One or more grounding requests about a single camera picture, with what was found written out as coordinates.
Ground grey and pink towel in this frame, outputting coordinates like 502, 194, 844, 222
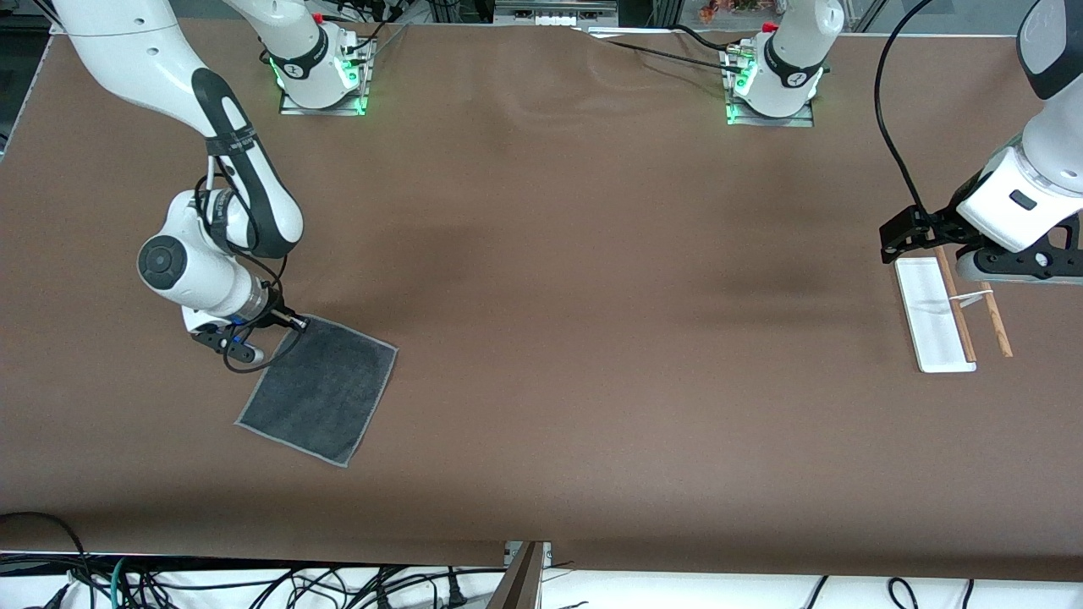
235, 316, 399, 469

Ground white rack with wooden rods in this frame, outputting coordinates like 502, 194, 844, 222
894, 245, 1014, 374

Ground orange plastic items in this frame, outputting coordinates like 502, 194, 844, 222
698, 0, 788, 23

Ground brown table cover sheet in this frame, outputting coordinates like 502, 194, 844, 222
0, 17, 1083, 584

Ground white flat sheet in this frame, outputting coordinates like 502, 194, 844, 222
584, 26, 679, 40

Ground grey power strip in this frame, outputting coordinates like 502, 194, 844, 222
493, 0, 618, 26

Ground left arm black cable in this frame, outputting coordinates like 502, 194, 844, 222
874, 0, 940, 222

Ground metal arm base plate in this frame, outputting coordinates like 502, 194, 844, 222
725, 47, 816, 128
279, 34, 375, 117

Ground thin black base cable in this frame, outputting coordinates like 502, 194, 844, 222
671, 24, 750, 55
584, 34, 741, 74

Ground thick black floor cable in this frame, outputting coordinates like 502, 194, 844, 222
0, 511, 92, 586

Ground black cable with plug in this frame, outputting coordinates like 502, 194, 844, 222
372, 568, 469, 609

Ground metal frame beam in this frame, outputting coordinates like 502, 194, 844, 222
487, 541, 552, 609

